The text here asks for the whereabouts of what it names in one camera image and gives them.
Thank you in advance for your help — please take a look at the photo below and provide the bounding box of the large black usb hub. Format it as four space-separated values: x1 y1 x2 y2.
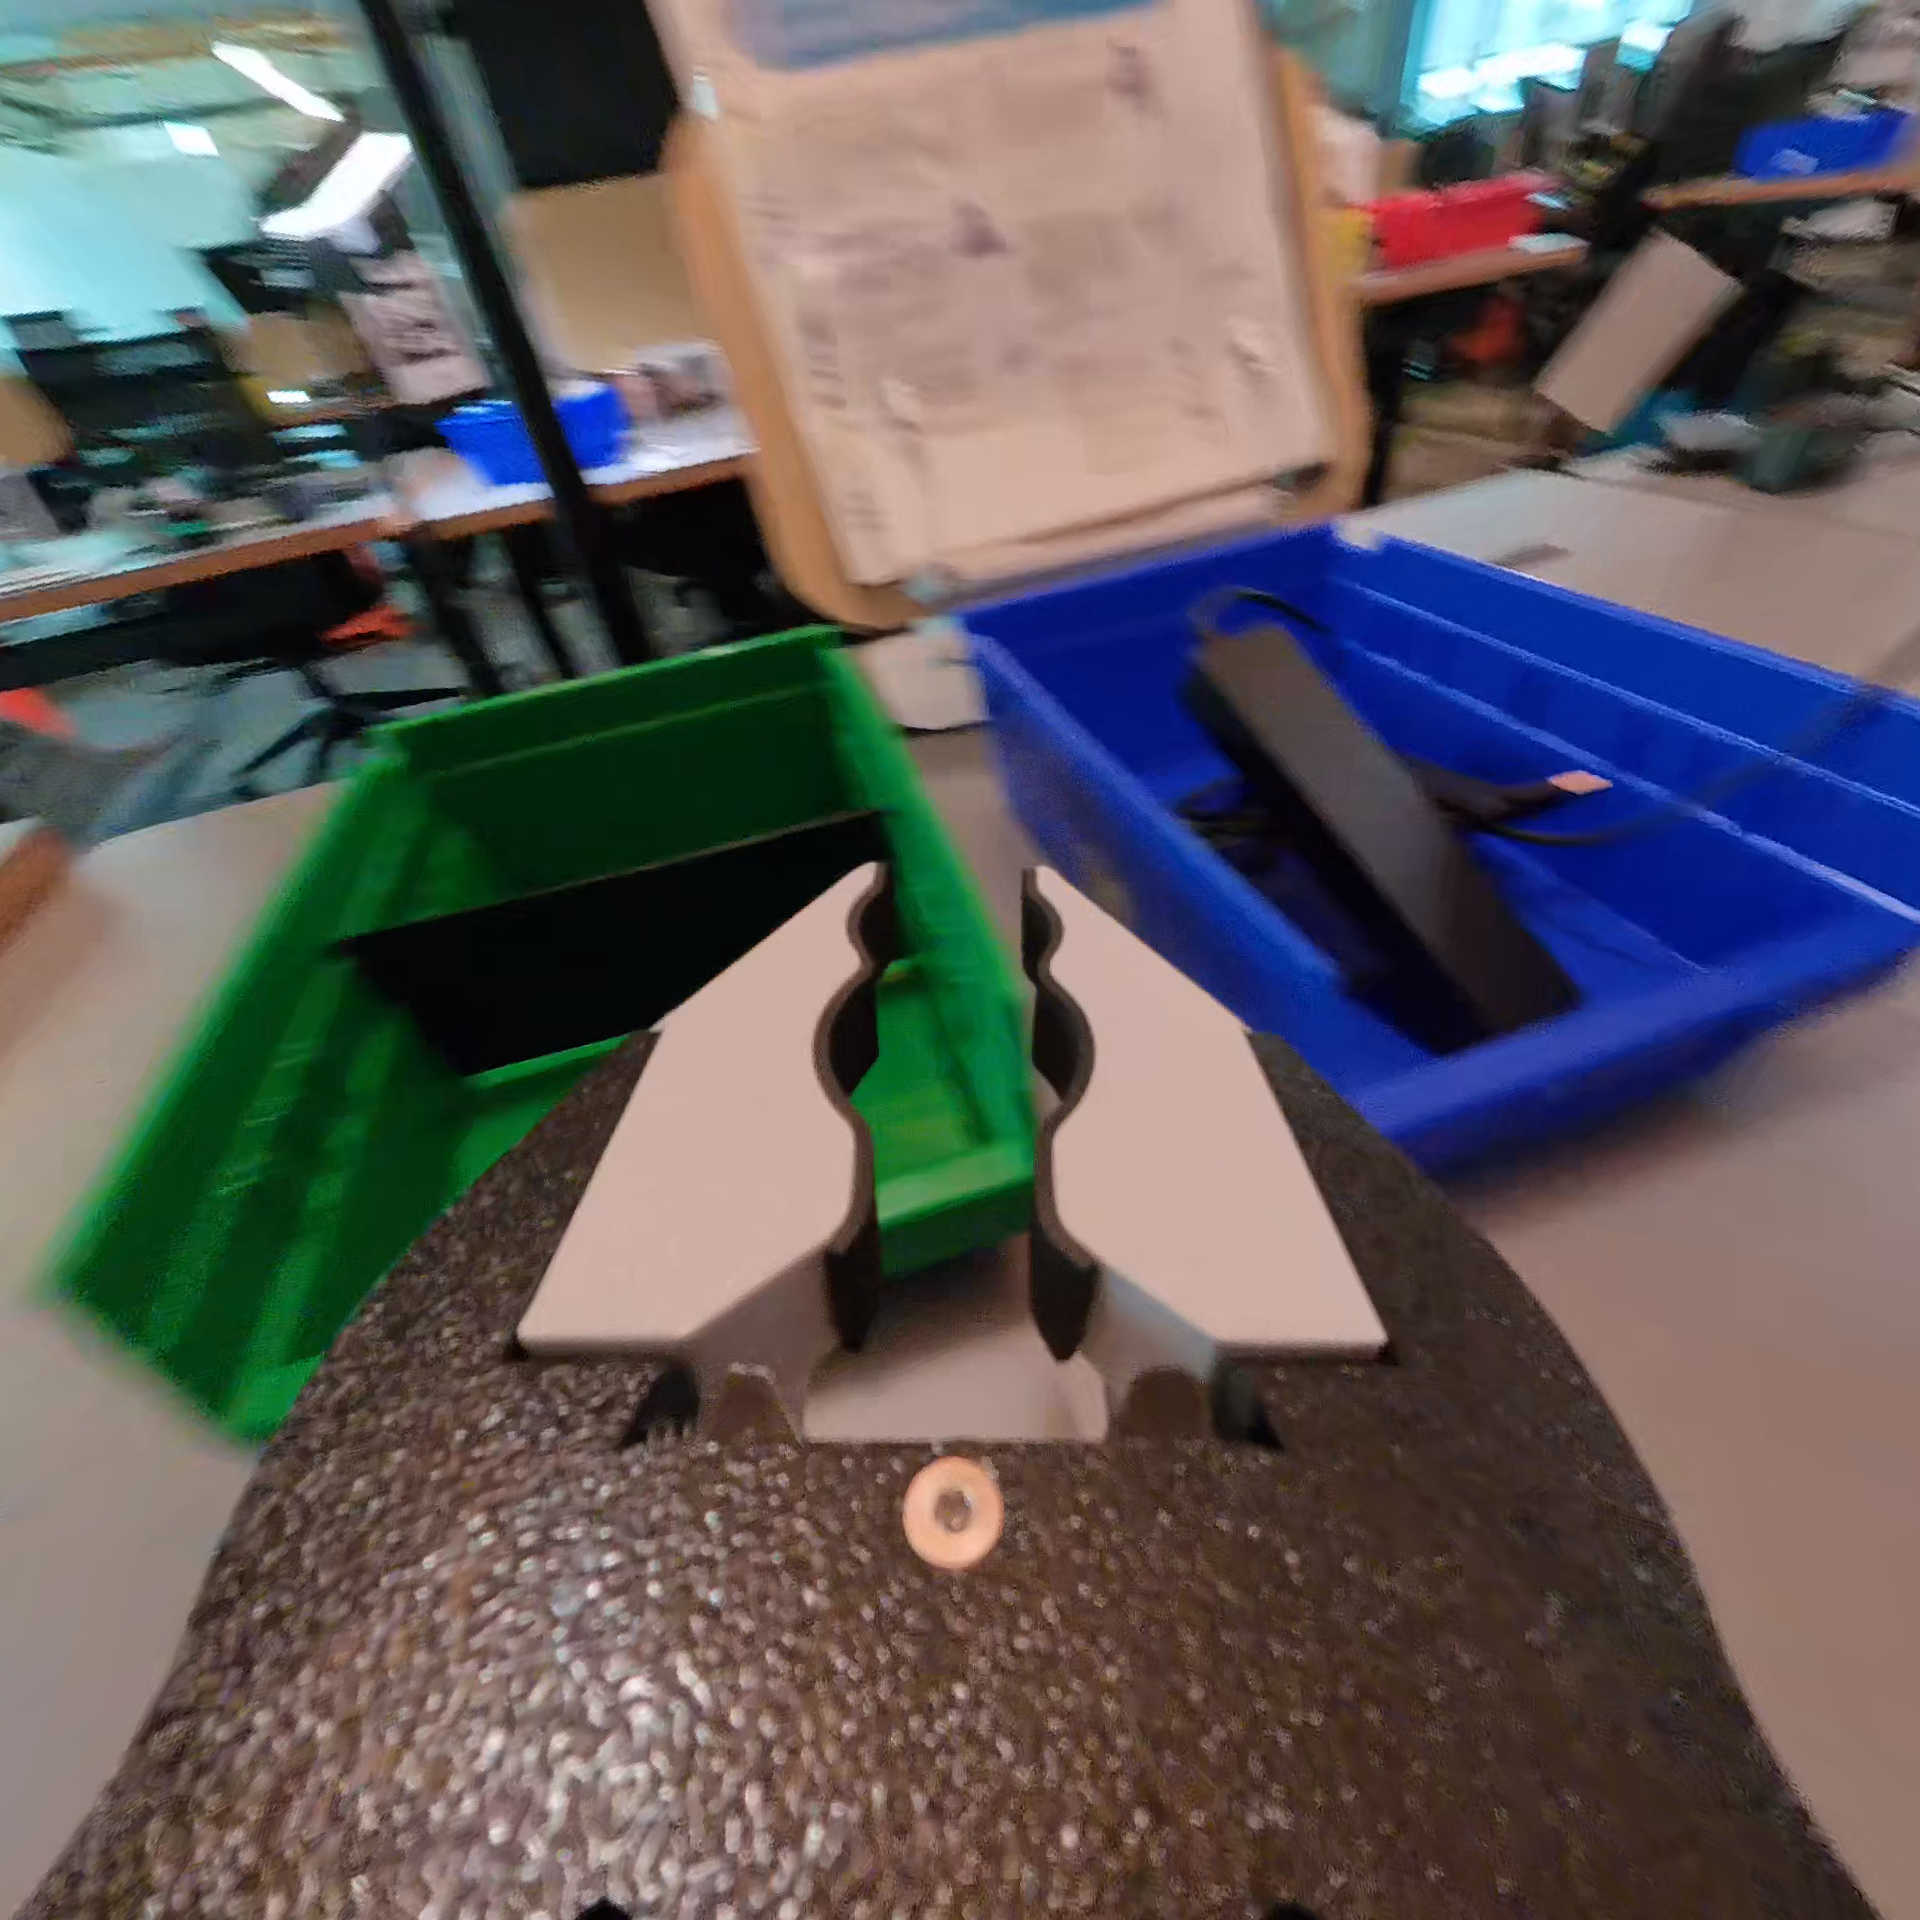
1182 620 1581 1057

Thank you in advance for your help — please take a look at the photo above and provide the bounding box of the wooden document stand with papers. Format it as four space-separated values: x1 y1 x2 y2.
661 0 1376 634

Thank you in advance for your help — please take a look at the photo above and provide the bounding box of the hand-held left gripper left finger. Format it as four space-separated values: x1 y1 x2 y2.
515 862 904 1404

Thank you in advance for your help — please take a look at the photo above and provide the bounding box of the red plastic bin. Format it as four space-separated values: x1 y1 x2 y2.
1363 172 1566 274

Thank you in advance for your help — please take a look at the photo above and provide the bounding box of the green plastic bin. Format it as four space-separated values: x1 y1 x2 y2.
36 626 1040 1445

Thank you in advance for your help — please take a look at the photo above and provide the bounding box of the black metal pole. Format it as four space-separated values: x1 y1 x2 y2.
356 0 640 683

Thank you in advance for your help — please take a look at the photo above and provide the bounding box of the grey card sheet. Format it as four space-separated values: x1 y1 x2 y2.
1533 228 1752 441

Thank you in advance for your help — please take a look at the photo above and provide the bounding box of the white office desk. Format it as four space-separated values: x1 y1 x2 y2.
1335 465 1920 700

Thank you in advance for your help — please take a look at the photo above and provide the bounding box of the wooden desk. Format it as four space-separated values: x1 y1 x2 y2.
1352 239 1592 308
0 451 759 623

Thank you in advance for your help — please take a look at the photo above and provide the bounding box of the small blue plastic bin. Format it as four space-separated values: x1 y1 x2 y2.
1728 106 1920 185
439 381 632 484

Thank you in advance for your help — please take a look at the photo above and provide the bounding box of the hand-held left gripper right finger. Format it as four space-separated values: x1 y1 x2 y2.
1020 865 1391 1404

